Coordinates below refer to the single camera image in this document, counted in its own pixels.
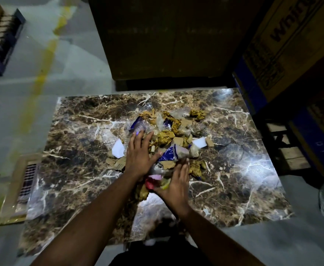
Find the blue pallet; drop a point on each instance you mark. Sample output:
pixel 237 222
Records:
pixel 1 44

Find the wooden pallet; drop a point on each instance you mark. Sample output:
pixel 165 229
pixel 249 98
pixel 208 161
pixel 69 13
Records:
pixel 292 157

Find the red plastic wrapper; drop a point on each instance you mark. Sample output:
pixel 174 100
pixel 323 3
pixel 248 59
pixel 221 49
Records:
pixel 149 185

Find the person's right hand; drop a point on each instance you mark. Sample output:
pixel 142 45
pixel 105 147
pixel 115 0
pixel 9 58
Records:
pixel 178 191

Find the person's left forearm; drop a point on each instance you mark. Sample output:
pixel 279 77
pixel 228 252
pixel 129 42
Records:
pixel 90 224

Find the person's right forearm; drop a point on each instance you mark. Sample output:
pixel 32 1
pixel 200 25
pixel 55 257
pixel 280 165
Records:
pixel 220 241

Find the pile of cardboard and paper scraps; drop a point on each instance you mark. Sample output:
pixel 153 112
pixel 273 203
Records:
pixel 166 137

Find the blue foil wrapper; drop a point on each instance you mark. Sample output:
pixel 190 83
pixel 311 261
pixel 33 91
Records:
pixel 169 155

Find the clear plastic film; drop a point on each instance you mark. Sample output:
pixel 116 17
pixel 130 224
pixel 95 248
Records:
pixel 37 199

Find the person's left hand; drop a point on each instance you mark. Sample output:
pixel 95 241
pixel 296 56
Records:
pixel 138 160

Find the person's dark clothing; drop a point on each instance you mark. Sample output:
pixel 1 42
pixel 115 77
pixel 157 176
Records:
pixel 162 254

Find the marble pattern table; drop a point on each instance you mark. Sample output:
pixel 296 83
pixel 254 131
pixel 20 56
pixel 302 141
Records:
pixel 81 135

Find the large dark cardboard box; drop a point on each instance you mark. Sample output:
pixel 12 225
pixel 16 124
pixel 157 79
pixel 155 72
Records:
pixel 164 38

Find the white paper piece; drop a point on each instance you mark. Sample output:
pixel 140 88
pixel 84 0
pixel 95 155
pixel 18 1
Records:
pixel 118 149
pixel 199 142

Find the checked cloth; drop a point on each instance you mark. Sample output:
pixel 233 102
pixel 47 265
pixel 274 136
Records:
pixel 29 182

